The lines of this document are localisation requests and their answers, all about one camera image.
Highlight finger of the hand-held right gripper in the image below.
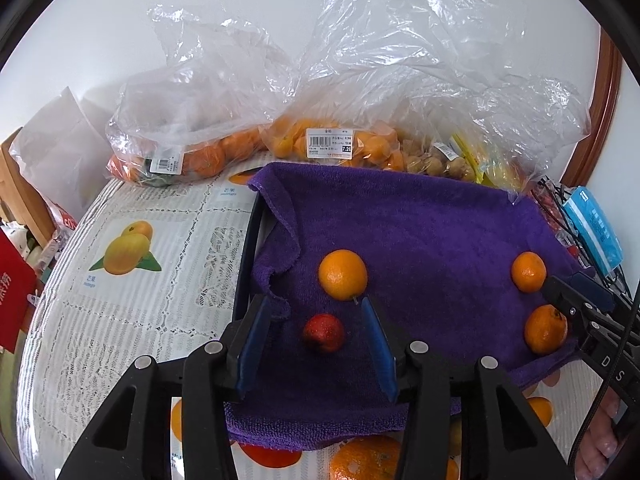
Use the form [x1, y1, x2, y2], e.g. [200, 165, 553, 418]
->
[541, 275, 592, 322]
[570, 270, 617, 312]

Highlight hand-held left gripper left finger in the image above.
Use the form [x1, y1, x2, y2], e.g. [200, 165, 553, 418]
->
[57, 294, 273, 480]

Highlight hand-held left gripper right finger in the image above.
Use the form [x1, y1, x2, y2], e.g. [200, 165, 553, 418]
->
[359, 296, 569, 480]

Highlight small red apple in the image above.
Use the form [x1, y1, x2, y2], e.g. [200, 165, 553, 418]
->
[302, 314, 346, 354]

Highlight black tray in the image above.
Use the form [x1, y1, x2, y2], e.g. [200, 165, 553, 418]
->
[231, 192, 273, 331]

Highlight large orange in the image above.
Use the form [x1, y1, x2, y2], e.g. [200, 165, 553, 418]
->
[327, 435, 402, 480]

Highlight bag of red fruits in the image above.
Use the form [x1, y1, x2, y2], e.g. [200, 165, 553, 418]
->
[529, 179, 582, 257]

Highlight person's right hand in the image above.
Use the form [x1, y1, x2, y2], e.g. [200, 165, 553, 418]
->
[574, 389, 632, 480]

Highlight blue tissue box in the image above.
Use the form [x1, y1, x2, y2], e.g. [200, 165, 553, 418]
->
[562, 186, 625, 276]

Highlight fruit print tablecloth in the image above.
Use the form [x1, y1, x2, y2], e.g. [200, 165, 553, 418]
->
[15, 162, 616, 480]

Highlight purple towel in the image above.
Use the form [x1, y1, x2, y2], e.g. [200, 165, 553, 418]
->
[224, 161, 598, 452]

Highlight yellow plastic bag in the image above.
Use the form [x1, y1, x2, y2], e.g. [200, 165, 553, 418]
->
[450, 132, 527, 192]

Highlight clear bag of longans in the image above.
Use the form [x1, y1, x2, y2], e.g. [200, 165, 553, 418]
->
[400, 137, 482, 184]

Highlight clear bag of tangerines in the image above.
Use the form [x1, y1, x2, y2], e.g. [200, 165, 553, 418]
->
[106, 4, 296, 189]

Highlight clear bag of kumquats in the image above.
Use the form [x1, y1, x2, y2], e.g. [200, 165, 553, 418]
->
[260, 0, 593, 196]

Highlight assorted small clutter items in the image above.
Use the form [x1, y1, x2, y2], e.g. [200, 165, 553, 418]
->
[20, 230, 67, 282]

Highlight red paper bag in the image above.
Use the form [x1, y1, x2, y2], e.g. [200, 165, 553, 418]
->
[0, 225, 39, 354]

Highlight wooden chair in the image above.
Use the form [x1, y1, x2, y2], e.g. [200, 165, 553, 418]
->
[0, 127, 57, 244]

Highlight white plastic bag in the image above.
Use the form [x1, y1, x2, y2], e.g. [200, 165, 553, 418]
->
[10, 87, 117, 247]

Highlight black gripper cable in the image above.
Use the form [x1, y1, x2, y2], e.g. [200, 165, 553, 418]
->
[567, 287, 640, 468]

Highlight black looped cable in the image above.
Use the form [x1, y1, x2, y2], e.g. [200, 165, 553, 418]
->
[539, 175, 640, 311]

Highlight brown wooden door frame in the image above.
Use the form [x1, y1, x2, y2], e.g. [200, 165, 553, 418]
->
[560, 27, 623, 188]

